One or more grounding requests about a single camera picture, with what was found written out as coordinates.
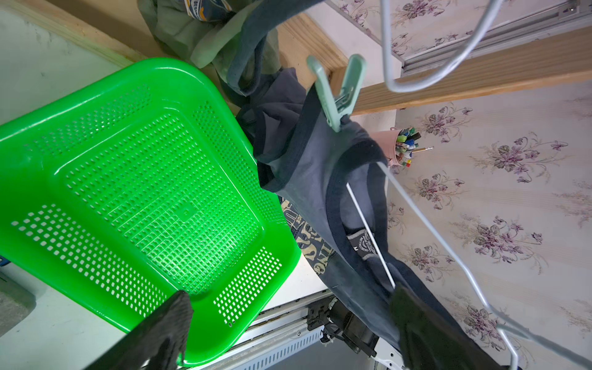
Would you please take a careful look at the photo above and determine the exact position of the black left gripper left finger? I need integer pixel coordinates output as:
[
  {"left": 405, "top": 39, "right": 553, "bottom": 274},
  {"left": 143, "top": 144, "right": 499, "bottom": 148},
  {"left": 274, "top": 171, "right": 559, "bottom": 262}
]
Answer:
[{"left": 87, "top": 291, "right": 194, "bottom": 369}]

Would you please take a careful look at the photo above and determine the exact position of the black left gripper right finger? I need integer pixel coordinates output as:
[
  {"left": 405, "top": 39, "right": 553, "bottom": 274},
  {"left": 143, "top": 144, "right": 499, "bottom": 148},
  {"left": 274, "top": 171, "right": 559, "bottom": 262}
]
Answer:
[{"left": 389, "top": 285, "right": 502, "bottom": 369}]

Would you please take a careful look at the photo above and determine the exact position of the white wire hanger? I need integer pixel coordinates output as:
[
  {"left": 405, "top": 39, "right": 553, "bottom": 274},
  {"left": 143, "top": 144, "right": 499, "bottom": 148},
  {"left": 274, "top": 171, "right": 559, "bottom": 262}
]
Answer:
[
  {"left": 362, "top": 175, "right": 591, "bottom": 369},
  {"left": 380, "top": 1, "right": 503, "bottom": 93}
]

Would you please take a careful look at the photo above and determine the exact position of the grey blue tank top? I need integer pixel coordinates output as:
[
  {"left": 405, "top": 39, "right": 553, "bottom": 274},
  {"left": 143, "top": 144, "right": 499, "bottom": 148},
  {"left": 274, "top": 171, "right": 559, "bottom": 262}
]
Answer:
[{"left": 227, "top": 1, "right": 464, "bottom": 348}]

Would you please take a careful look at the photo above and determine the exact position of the mint green clothespin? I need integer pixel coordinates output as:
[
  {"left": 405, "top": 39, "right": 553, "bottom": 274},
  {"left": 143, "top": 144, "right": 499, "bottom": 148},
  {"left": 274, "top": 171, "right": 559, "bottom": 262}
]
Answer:
[{"left": 306, "top": 54, "right": 367, "bottom": 133}]

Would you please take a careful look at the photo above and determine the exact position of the olive green tank top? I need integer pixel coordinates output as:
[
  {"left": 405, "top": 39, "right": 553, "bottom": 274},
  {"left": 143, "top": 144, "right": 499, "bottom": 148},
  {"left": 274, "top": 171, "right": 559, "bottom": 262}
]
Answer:
[{"left": 137, "top": 1, "right": 260, "bottom": 82}]

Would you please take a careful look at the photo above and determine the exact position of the green plastic basket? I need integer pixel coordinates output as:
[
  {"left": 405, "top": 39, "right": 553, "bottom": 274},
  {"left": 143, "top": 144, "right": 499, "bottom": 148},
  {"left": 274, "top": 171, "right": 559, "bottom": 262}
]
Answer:
[{"left": 1, "top": 59, "right": 300, "bottom": 367}]

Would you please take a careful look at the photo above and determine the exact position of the pink pen cup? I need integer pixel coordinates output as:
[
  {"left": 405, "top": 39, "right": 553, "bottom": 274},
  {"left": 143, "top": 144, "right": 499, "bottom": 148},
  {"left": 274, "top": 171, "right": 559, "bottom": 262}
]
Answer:
[{"left": 370, "top": 126, "right": 434, "bottom": 169}]

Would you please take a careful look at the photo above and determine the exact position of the wooden clothes rack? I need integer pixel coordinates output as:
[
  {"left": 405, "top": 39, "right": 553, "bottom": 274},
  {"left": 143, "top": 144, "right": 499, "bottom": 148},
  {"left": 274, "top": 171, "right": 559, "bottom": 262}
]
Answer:
[{"left": 1, "top": 1, "right": 591, "bottom": 116}]

